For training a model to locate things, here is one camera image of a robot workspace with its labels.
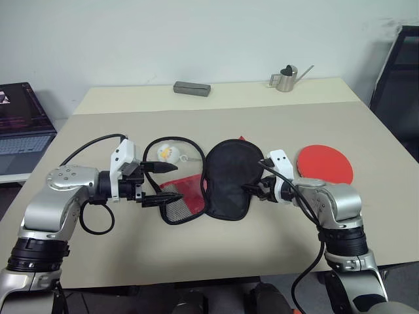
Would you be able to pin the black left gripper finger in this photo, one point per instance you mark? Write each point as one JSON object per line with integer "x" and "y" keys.
{"x": 160, "y": 167}
{"x": 162, "y": 199}

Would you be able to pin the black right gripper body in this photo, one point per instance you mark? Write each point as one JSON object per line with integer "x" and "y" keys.
{"x": 268, "y": 189}

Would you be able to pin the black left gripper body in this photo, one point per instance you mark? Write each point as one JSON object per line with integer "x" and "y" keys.
{"x": 131, "y": 189}

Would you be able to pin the black and red paddle case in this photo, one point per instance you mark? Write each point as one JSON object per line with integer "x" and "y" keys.
{"x": 229, "y": 176}

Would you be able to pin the red table tennis paddle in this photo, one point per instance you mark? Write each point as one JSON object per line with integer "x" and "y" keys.
{"x": 324, "y": 163}

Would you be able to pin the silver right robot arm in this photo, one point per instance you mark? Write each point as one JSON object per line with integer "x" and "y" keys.
{"x": 340, "y": 202}

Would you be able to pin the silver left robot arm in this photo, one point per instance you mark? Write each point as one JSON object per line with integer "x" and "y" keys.
{"x": 55, "y": 202}

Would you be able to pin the grey pencil case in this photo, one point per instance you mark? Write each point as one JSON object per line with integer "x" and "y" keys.
{"x": 191, "y": 89}

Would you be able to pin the dark rounded shape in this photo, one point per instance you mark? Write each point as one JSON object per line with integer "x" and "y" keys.
{"x": 271, "y": 299}
{"x": 191, "y": 304}

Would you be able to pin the silver metal watering can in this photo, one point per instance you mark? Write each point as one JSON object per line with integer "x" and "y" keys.
{"x": 286, "y": 81}

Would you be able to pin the white side table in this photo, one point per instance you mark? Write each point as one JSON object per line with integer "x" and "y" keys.
{"x": 13, "y": 178}

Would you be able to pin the open laptop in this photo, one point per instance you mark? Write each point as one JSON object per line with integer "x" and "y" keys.
{"x": 23, "y": 117}

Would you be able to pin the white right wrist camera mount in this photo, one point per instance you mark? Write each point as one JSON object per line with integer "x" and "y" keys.
{"x": 281, "y": 162}

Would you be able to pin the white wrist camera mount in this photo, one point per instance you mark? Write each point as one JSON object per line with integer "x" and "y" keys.
{"x": 124, "y": 150}
{"x": 281, "y": 162}

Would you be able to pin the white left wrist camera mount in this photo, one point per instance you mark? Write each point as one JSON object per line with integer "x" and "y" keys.
{"x": 124, "y": 150}

